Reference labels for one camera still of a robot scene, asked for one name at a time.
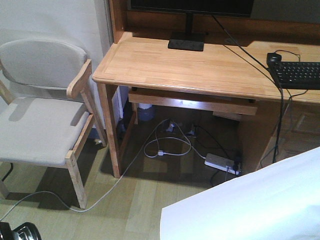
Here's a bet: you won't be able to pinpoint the white paper stack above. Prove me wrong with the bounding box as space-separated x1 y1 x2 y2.
160 148 320 240

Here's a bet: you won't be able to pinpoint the white power strip under desk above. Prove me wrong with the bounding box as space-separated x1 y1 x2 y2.
204 153 241 175

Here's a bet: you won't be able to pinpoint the wooden desk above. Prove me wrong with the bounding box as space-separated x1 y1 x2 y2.
92 0 320 178

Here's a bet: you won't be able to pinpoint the wooden keyboard tray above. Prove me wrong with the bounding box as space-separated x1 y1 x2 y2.
128 88 258 121

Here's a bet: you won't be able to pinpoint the black monitor with stand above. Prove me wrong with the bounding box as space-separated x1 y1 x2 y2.
130 0 254 52

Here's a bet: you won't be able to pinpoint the wooden chair grey cushions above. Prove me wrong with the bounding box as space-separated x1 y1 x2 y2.
0 39 107 209

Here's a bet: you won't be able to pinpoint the black computer mouse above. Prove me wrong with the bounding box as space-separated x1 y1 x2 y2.
266 52 282 66

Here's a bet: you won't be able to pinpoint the black keyboard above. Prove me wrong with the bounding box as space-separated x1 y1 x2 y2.
267 61 320 90

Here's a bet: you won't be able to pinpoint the black monitor cable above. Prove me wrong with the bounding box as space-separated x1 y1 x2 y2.
211 14 286 163

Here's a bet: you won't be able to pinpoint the white cable on floor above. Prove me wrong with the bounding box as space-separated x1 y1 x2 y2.
0 118 208 222

